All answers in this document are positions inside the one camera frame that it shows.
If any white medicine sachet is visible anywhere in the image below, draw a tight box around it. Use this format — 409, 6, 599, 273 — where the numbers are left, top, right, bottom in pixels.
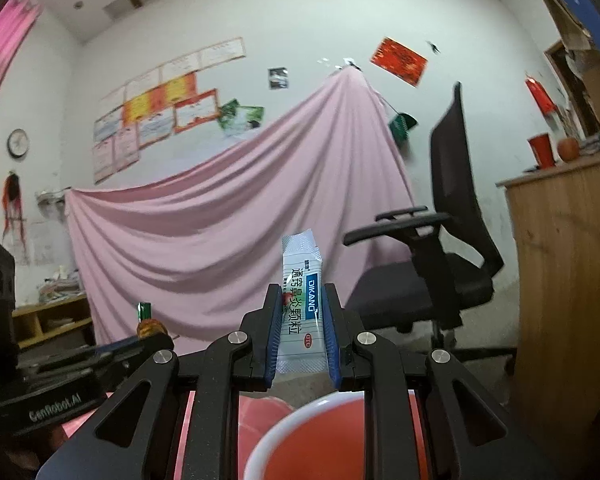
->
276, 229, 327, 374

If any red plastic trash bucket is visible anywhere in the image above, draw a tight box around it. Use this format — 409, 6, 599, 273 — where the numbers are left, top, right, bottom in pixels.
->
242, 390, 432, 480

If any stack of books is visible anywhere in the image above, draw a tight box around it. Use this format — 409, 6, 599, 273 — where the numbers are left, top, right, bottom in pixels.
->
38, 266, 84, 304

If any pink hanging sheet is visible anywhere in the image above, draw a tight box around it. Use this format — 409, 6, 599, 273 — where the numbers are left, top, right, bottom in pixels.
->
66, 67, 413, 354

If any black office chair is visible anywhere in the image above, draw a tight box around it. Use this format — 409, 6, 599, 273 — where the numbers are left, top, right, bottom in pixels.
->
343, 84, 517, 375

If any wooden cabinet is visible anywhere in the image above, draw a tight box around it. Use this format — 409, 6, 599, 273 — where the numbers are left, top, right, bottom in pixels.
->
500, 154, 600, 479

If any green photo poster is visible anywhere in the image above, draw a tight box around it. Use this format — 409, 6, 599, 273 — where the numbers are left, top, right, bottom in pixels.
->
218, 99, 264, 136

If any red paper cup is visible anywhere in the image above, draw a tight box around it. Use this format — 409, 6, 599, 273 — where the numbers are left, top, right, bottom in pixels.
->
528, 133, 555, 169

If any orange fruit on cabinet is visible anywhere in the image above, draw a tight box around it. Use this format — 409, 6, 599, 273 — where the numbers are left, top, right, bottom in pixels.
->
557, 136, 580, 162

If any green hanging dustpan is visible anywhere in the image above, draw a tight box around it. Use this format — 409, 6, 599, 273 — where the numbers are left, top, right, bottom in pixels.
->
389, 113, 418, 148

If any red hanging decoration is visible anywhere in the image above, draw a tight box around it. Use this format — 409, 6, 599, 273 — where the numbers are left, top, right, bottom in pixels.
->
524, 76, 559, 117

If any wooden wall shelf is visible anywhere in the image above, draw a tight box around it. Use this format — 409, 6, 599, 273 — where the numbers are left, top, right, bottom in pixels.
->
12, 294, 93, 350

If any red tassel wall ornament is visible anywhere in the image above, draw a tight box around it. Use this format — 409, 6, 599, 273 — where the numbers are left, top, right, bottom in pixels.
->
2, 171, 27, 254

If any round wall clock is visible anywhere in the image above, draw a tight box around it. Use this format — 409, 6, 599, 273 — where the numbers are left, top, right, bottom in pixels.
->
6, 128, 30, 159

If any red diamond wall poster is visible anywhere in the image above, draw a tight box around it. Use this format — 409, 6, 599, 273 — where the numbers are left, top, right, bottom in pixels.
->
370, 37, 428, 87

